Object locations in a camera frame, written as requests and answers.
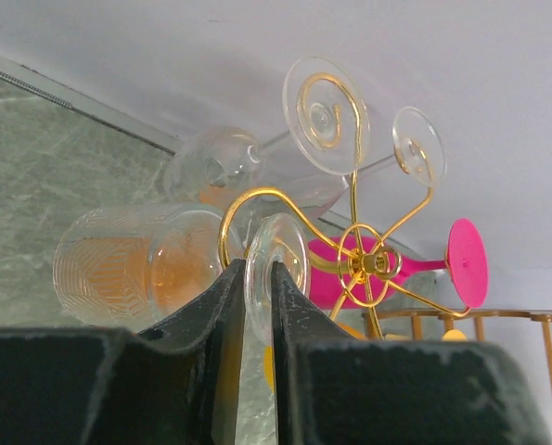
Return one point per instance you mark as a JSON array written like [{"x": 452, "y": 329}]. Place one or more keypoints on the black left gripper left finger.
[{"x": 176, "y": 382}]

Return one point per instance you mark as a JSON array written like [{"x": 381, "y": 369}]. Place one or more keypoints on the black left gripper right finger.
[{"x": 332, "y": 388}]

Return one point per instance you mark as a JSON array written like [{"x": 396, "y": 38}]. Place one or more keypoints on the patterned clear wine glass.
[{"x": 133, "y": 266}]

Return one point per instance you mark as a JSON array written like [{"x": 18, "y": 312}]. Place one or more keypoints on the yellow wine glass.
[{"x": 268, "y": 355}]

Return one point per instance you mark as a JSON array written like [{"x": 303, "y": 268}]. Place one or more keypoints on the wooden dish rack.
[{"x": 524, "y": 333}]

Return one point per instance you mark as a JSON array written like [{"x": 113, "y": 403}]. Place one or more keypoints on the gold wire wine glass rack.
[{"x": 360, "y": 267}]

